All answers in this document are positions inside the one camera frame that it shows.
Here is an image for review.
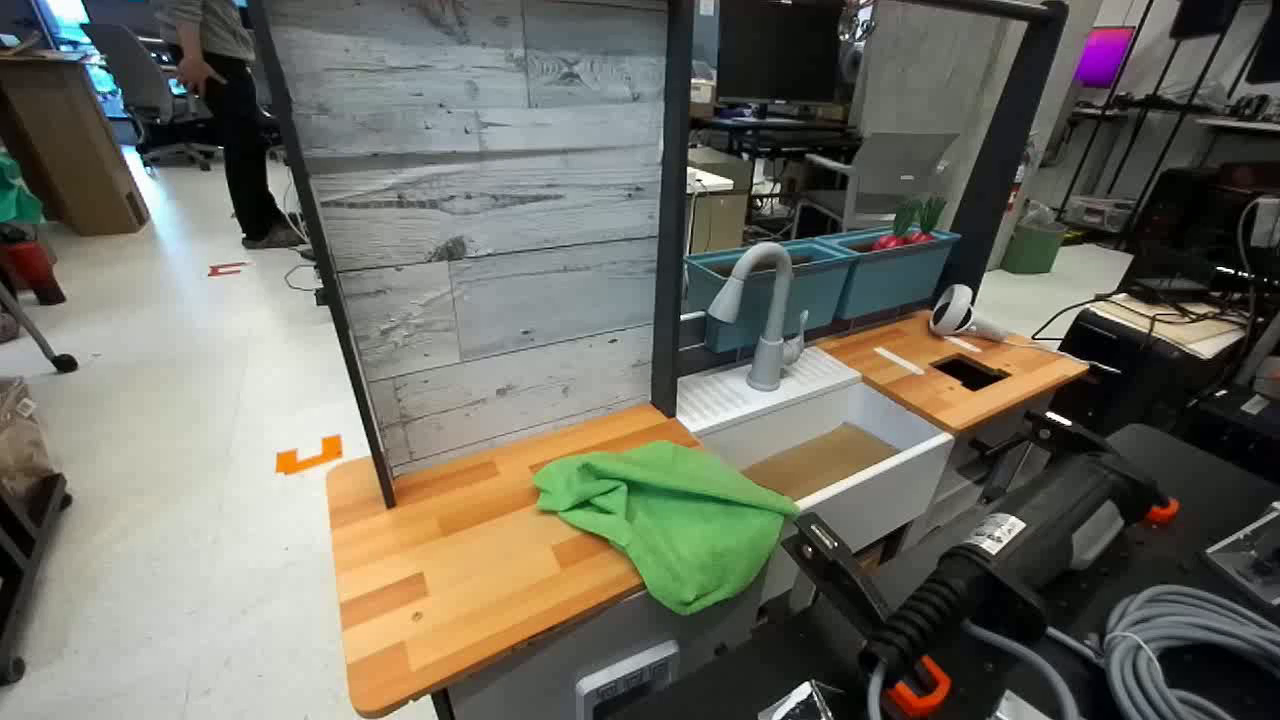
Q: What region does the grey kitchen tap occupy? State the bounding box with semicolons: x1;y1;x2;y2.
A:
704;240;813;397

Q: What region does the green cloth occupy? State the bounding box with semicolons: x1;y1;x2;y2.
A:
533;441;804;620

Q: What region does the grey wood pattern panel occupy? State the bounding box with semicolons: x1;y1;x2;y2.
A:
256;0;672;472

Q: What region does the white sink basin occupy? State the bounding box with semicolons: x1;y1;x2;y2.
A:
672;349;958;556

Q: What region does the small wooden countertop with hole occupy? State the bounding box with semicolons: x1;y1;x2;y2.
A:
813;306;1091;441

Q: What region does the large wooden countertop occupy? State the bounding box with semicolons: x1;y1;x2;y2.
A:
324;402;704;720

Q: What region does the grey cabinet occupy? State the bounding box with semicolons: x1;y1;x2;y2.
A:
433;552;804;720

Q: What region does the white tape roll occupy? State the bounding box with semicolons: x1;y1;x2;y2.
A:
924;281;980;341

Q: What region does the black monitor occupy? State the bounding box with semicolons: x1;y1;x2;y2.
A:
716;0;855;103

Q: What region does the green waste bin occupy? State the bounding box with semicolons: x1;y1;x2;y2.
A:
998;217;1069;281

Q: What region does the black clamp with orange tips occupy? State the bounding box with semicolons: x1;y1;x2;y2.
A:
784;442;1182;720

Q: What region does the person in dark trousers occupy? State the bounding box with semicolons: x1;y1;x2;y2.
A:
173;0;309;251

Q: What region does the black equipment case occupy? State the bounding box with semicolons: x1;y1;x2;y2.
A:
1050;290;1252;437

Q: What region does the purple lit screen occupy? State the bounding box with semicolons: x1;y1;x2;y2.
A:
1071;22;1136;93

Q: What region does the grey office chair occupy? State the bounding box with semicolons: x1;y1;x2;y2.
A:
87;17;223;170

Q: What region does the wooden desk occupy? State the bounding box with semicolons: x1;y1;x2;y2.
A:
0;48;153;240

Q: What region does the red object on floor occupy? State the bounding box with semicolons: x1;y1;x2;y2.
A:
0;236;67;306

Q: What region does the black metal frame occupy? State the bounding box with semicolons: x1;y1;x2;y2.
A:
245;0;1071;511

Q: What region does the grey coiled cable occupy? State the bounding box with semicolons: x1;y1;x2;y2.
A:
1095;578;1280;720

